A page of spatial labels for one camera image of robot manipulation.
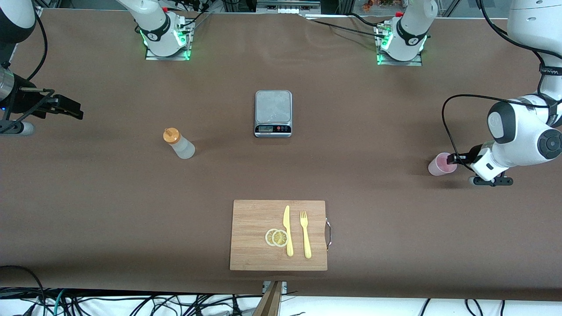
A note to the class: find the pink plastic cup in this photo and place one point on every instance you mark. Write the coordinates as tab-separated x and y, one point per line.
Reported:
438	166

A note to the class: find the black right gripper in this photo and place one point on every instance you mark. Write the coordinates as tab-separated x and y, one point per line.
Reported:
26	100

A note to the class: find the metal table bracket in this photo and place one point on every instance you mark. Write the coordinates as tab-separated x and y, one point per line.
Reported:
283	286

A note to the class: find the clear sauce bottle orange cap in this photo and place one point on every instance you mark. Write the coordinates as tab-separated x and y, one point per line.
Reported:
180	145

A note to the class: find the wooden cutting board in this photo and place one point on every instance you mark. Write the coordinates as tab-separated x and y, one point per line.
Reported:
254	237

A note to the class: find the lemon slice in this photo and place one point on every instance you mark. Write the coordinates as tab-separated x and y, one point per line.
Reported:
268	237
280	238

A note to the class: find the yellow plastic fork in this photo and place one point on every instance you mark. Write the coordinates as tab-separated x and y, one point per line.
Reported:
306	239

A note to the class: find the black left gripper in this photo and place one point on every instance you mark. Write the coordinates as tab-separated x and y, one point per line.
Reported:
472	154

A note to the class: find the silver digital kitchen scale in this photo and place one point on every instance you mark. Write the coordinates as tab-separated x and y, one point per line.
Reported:
273	107

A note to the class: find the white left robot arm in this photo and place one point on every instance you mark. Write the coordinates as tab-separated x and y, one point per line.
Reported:
522	140

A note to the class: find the wooden post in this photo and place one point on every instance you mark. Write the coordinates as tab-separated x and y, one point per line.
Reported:
268	303

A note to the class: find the yellow plastic knife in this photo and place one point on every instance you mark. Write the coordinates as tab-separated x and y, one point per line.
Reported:
288	232

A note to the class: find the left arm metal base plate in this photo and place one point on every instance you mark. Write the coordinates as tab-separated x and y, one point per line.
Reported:
417	62

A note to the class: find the white power strip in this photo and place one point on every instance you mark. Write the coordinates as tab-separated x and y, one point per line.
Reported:
288	11

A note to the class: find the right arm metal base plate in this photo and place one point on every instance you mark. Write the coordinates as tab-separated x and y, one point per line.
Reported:
151	57

